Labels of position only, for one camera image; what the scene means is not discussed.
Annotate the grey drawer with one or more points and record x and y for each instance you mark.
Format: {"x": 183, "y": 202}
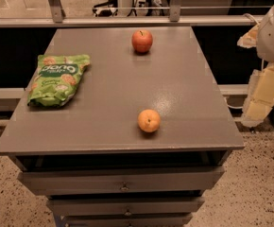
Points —
{"x": 160, "y": 220}
{"x": 125, "y": 206}
{"x": 136, "y": 180}

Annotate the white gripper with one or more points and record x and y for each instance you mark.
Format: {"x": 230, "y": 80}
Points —
{"x": 259, "y": 97}

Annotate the metal railing frame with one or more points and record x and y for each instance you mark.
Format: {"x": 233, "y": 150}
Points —
{"x": 78, "y": 13}

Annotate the green snack bag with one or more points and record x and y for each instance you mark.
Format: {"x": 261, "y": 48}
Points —
{"x": 57, "y": 79}

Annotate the black office chair base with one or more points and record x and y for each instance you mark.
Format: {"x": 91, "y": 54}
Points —
{"x": 106, "y": 9}

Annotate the middle grey drawer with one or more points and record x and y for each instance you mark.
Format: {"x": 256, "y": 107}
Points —
{"x": 125, "y": 206}

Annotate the red apple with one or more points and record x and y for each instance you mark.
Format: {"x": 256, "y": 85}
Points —
{"x": 142, "y": 40}

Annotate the top grey drawer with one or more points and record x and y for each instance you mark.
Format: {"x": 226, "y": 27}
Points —
{"x": 136, "y": 180}

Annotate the orange fruit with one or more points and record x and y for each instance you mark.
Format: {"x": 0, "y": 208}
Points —
{"x": 149, "y": 120}

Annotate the bottom grey drawer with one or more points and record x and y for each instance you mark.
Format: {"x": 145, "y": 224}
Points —
{"x": 160, "y": 220}

